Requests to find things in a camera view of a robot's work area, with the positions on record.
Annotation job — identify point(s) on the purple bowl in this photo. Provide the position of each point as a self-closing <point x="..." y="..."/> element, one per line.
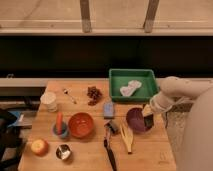
<point x="137" y="122"/>

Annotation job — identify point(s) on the orange bowl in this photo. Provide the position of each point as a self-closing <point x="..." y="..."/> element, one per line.
<point x="81" y="125"/>

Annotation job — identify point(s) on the green plastic tray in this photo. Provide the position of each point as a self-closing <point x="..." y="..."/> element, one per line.
<point x="120" y="77"/>

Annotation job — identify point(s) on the orange carrot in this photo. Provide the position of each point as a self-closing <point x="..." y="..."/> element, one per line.
<point x="59" y="123"/>

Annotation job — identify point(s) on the blue sponge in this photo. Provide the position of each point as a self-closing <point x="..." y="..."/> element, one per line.
<point x="108" y="110"/>

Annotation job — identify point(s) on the yellow banana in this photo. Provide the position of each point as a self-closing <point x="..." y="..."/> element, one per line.
<point x="127" y="137"/>

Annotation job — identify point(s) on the red yellow apple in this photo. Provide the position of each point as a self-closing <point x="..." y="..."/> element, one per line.
<point x="39" y="147"/>

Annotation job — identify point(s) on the white crumpled cloth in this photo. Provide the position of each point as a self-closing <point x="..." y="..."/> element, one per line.
<point x="129" y="90"/>

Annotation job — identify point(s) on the small metal cup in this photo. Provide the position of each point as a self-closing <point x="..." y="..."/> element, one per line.
<point x="63" y="152"/>

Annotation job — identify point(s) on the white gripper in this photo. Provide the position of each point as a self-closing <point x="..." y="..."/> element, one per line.
<point x="158" y="104"/>

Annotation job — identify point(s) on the black chair with blue item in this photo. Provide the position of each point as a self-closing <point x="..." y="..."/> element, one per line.
<point x="9" y="138"/>

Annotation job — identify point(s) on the metal window post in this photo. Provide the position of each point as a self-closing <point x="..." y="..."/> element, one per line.
<point x="150" y="15"/>
<point x="85" y="16"/>

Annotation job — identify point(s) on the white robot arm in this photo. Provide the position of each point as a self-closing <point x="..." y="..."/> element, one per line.
<point x="196" y="153"/>

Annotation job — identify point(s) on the black handled brush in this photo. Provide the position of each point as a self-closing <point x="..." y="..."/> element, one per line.
<point x="111" y="129"/>

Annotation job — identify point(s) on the metal spoon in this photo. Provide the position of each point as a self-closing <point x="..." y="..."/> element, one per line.
<point x="66" y="92"/>

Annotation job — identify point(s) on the right metal window post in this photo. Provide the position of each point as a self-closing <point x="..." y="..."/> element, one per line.
<point x="150" y="15"/>

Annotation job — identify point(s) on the small blue bowl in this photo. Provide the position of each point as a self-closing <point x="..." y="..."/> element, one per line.
<point x="64" y="133"/>

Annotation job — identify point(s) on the left metal window post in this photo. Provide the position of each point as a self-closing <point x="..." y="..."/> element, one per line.
<point x="85" y="16"/>

